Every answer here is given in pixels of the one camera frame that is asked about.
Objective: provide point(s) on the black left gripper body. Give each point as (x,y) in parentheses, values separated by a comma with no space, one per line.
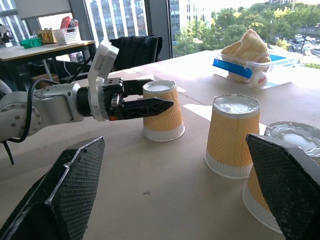
(111,87)

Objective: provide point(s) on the wooden side table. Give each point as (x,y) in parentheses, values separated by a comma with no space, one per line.
(47,51)

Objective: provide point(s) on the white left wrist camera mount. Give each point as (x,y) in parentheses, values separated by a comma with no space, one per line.
(101,62)

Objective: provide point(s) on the cardboard box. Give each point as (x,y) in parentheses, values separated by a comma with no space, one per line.
(46,81)

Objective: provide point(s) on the black chair with cloth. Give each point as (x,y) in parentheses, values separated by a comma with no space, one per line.
(136,52)

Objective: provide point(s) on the white roller blind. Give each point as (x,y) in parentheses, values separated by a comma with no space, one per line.
(42,8)

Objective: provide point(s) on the green plastic bin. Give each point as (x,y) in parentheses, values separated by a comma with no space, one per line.
(31,43)

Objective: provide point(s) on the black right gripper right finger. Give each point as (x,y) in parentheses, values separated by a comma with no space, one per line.
(287,185)

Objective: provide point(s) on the yellow folded cloth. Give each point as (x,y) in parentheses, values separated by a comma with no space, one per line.
(250,47)

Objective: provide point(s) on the orange ribbed paper cup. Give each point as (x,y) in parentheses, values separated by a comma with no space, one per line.
(230,137)
(257,192)
(165,125)

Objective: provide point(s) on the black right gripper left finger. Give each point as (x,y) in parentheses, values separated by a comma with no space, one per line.
(70,190)

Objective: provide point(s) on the white ball with red print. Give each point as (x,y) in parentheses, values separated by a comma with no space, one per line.
(258,80)

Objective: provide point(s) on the white plastic basket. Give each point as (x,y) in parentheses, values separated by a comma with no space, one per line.
(67,36)

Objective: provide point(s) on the brown wooden box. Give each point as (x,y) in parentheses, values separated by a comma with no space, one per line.
(47,36)

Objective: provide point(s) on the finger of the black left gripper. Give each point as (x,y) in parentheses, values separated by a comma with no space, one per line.
(133,88)
(150,106)

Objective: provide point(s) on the clear container with blue clips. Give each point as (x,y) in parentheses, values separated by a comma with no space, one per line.
(232,68)

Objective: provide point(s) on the red snack bag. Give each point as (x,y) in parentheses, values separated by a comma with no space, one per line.
(67,23)

